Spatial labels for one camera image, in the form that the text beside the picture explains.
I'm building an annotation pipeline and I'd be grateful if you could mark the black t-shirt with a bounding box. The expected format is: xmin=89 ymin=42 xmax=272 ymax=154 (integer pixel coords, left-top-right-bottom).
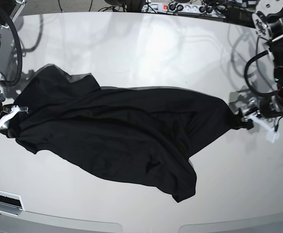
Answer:
xmin=6 ymin=66 xmax=241 ymax=202

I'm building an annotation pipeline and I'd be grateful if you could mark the white power strip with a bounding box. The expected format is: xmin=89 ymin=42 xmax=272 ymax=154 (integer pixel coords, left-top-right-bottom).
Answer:
xmin=141 ymin=0 xmax=225 ymax=18

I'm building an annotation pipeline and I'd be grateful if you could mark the white slotted table fixture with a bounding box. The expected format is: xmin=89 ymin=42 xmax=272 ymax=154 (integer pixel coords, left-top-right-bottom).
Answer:
xmin=0 ymin=190 xmax=25 ymax=216

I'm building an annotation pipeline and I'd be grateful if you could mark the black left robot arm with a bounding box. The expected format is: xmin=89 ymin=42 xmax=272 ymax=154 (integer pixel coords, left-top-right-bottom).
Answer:
xmin=237 ymin=0 xmax=283 ymax=130

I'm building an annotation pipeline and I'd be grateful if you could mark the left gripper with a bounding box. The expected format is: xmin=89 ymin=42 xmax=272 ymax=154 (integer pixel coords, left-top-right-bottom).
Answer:
xmin=236 ymin=97 xmax=283 ymax=130

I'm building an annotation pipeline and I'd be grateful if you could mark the black box behind table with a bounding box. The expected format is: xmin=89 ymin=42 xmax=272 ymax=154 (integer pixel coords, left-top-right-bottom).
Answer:
xmin=225 ymin=7 xmax=254 ymax=28

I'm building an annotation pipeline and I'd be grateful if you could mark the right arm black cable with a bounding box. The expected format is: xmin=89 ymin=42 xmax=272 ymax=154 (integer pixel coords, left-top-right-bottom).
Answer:
xmin=0 ymin=14 xmax=23 ymax=87

